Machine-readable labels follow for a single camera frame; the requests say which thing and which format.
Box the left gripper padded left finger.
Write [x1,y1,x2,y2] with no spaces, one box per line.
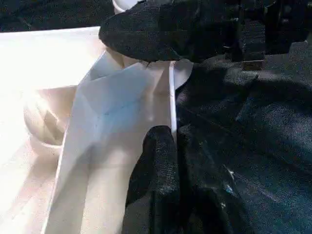
[123,125,181,234]

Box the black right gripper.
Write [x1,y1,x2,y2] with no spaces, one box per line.
[241,0,312,61]

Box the black plastic mat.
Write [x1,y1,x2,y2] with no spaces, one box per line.
[0,0,312,234]

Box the white plastic table top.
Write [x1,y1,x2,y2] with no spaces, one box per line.
[0,26,195,234]

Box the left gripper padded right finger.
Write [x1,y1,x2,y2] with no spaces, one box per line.
[179,126,247,234]

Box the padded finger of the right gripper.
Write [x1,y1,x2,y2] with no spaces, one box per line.
[98,0,242,63]

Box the white plastic table leg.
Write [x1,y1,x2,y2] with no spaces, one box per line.
[112,0,171,14]

